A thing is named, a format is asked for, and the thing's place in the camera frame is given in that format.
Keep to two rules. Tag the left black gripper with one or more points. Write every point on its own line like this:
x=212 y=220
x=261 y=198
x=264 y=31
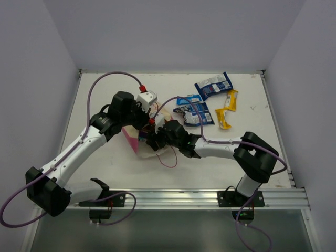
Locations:
x=143 y=118

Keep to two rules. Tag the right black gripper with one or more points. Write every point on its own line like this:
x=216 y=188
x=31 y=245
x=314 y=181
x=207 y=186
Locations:
x=151 y=141

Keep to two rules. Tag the dark blue chips bag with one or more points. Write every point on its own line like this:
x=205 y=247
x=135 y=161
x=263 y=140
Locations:
x=195 y=115

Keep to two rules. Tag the pink and cream paper bag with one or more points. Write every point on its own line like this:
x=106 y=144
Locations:
x=141 y=149

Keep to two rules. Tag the light blue snack packet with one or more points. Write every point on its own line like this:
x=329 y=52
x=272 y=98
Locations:
x=190 y=98

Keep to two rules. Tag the yellow snack bar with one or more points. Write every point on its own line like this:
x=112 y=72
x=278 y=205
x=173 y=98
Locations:
x=231 y=100
x=223 y=124

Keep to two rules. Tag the blue sweet chilli crisps bag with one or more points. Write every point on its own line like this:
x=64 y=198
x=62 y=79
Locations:
x=215 y=85

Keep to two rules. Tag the purple blue snack packet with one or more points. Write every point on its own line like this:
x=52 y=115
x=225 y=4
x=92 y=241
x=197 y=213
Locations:
x=143 y=135

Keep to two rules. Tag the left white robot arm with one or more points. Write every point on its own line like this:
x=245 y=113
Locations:
x=48 y=187

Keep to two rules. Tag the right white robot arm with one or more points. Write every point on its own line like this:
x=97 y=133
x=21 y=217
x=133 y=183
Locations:
x=256 y=158

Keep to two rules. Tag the left black controller box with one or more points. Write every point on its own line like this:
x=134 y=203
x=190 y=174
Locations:
x=97 y=215

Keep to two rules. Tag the black controller box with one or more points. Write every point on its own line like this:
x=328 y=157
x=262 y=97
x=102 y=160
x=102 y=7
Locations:
x=245 y=215
x=97 y=215

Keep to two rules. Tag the right black controller box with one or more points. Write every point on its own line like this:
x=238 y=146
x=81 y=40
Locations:
x=245 y=215

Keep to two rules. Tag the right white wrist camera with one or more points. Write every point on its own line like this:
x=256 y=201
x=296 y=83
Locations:
x=157 y=121

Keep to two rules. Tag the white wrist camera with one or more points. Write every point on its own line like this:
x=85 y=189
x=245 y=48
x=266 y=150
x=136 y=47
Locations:
x=146 y=99
x=157 y=121

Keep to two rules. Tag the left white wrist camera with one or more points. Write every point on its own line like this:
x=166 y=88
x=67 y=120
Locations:
x=146 y=99

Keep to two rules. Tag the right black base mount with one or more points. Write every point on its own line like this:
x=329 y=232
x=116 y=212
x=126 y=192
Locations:
x=231 y=198

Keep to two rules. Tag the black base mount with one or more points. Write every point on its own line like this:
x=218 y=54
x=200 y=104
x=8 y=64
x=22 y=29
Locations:
x=100 y=195
x=231 y=198

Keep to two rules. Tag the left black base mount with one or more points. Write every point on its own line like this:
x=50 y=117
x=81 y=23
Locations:
x=100 y=195

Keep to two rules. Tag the aluminium front rail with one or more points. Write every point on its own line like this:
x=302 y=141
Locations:
x=168 y=198

